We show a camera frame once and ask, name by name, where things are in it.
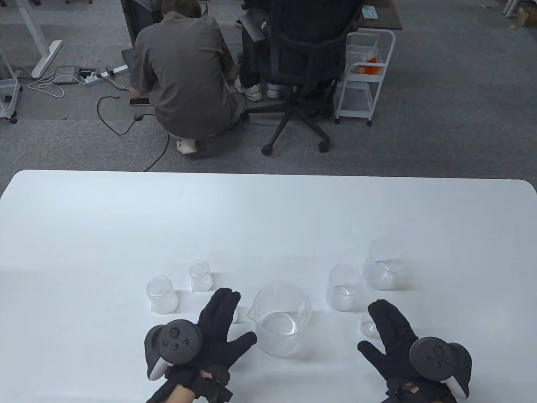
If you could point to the small clear plastic beaker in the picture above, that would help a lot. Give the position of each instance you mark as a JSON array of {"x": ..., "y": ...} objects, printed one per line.
[
  {"x": 200, "y": 279},
  {"x": 367, "y": 327}
]

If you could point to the white desk frame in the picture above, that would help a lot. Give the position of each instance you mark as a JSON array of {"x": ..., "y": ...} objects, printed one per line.
[{"x": 33, "y": 33}]

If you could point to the dark grey laptop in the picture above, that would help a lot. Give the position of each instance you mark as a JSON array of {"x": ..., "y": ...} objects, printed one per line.
[{"x": 128, "y": 58}]

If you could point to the orange white container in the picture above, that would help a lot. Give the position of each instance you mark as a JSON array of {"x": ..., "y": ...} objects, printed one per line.
[{"x": 371, "y": 67}]

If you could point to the tiny clear plastic beaker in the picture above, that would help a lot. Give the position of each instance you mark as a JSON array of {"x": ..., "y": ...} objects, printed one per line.
[{"x": 235, "y": 315}]

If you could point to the large clear plastic beaker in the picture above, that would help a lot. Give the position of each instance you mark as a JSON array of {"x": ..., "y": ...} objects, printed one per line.
[{"x": 384, "y": 256}]

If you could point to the medium clear plastic beaker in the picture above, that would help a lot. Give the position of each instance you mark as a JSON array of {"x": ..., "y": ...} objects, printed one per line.
[
  {"x": 161, "y": 298},
  {"x": 346, "y": 289}
]

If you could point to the person's left hand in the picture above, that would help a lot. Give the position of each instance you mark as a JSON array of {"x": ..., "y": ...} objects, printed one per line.
[{"x": 218, "y": 327}]

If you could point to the person's right hand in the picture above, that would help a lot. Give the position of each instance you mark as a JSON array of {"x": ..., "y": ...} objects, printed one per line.
[{"x": 394, "y": 336}]

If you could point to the white furniture piece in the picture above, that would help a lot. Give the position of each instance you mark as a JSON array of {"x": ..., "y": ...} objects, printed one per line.
[{"x": 512, "y": 7}]

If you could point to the white rolling cart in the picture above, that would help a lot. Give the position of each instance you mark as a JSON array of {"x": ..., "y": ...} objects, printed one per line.
[{"x": 369, "y": 35}]

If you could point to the black handheld tracking controller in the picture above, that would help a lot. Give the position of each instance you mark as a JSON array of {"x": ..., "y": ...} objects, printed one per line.
[
  {"x": 178, "y": 340},
  {"x": 432, "y": 357}
]

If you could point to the black smartphone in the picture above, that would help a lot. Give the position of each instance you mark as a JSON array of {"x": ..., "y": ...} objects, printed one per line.
[{"x": 139, "y": 101}]

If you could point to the white power strip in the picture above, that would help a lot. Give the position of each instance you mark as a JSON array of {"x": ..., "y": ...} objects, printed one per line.
[{"x": 117, "y": 69}]

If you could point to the person's left forearm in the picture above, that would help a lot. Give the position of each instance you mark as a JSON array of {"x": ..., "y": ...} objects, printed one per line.
[{"x": 184, "y": 396}]

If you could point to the grey floor socket box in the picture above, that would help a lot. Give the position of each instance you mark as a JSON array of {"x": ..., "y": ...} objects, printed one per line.
[{"x": 67, "y": 73}]

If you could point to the dark brown desk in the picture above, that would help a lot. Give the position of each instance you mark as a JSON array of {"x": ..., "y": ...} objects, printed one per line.
[{"x": 388, "y": 19}]

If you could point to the cardboard box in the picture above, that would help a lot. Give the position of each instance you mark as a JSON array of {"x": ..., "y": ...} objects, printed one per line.
[{"x": 526, "y": 17}]

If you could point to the pale blue tray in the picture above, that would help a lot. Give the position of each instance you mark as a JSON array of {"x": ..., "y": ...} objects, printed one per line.
[{"x": 370, "y": 12}]

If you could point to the black computer case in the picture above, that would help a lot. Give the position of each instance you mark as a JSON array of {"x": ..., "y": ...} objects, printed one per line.
[{"x": 130, "y": 21}]

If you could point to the black office chair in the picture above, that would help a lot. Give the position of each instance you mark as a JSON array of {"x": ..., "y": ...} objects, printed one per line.
[{"x": 302, "y": 58}]

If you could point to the largest clear plastic beaker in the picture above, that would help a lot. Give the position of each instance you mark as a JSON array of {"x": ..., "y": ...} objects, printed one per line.
[{"x": 272, "y": 302}]

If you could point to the white wheeled storage cart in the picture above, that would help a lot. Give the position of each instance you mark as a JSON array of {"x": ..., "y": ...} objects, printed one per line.
[{"x": 8, "y": 88}]

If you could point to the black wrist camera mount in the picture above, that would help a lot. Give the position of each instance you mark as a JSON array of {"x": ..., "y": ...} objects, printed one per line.
[
  {"x": 432, "y": 399},
  {"x": 214, "y": 390}
]

